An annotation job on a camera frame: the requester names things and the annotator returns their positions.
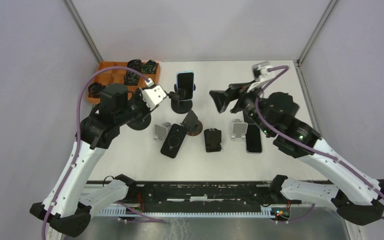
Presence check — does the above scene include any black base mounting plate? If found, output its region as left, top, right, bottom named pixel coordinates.
left=121, top=181, right=288, bottom=213

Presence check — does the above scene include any silver stand left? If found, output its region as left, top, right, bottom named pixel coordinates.
left=153, top=122, right=172, bottom=144

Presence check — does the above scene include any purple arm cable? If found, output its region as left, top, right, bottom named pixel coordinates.
left=41, top=66, right=166, bottom=240
left=254, top=65, right=384, bottom=224

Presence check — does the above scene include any silver metal phone stand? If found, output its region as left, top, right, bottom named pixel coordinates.
left=230, top=119, right=248, bottom=142

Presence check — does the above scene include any white slotted cable duct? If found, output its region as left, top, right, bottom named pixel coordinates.
left=96, top=204, right=289, bottom=219

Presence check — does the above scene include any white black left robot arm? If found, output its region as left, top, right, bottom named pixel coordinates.
left=29, top=83, right=167, bottom=238

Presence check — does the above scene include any black cable bundle lower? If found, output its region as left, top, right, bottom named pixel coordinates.
left=123, top=72, right=143, bottom=86

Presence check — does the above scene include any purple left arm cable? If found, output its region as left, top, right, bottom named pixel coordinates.
left=41, top=66, right=166, bottom=240

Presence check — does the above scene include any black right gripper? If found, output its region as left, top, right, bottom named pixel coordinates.
left=208, top=78, right=274, bottom=136

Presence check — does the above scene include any round wooden base stand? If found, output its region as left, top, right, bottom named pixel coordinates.
left=181, top=110, right=203, bottom=137

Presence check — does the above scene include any black round clamp stand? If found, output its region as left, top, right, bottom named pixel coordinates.
left=168, top=84, right=193, bottom=114

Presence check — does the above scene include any black folding phone stand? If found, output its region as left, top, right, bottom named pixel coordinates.
left=204, top=128, right=222, bottom=153

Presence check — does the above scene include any black cable bundle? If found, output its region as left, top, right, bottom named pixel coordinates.
left=123, top=72, right=143, bottom=86
left=126, top=59, right=143, bottom=74
left=141, top=59, right=158, bottom=75

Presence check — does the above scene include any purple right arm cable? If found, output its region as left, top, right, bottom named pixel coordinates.
left=254, top=65, right=384, bottom=224

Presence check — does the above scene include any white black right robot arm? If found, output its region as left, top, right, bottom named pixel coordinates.
left=209, top=83, right=384, bottom=226

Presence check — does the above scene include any black cable bundle right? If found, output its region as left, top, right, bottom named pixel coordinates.
left=141, top=59, right=158, bottom=75

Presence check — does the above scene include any black cable bundle left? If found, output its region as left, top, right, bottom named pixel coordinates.
left=126, top=59, right=143, bottom=74

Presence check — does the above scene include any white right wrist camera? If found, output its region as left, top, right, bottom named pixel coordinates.
left=246, top=61, right=273, bottom=93

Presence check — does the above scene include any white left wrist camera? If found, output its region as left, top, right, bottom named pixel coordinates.
left=140, top=78, right=168, bottom=111

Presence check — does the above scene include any silver edge smartphone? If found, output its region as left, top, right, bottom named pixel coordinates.
left=245, top=124, right=263, bottom=154

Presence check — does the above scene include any black cable bundle corner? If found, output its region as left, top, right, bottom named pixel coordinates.
left=87, top=82, right=106, bottom=99

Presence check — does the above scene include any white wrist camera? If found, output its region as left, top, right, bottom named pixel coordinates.
left=246, top=61, right=273, bottom=93
left=140, top=78, right=168, bottom=111

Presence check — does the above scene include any blue case smartphone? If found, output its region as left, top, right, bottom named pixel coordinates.
left=176, top=71, right=196, bottom=101

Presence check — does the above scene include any orange wooden organizer tray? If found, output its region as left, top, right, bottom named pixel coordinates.
left=92, top=59, right=161, bottom=92

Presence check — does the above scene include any black round tall stand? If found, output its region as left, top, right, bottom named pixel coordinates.
left=126, top=91, right=183, bottom=131

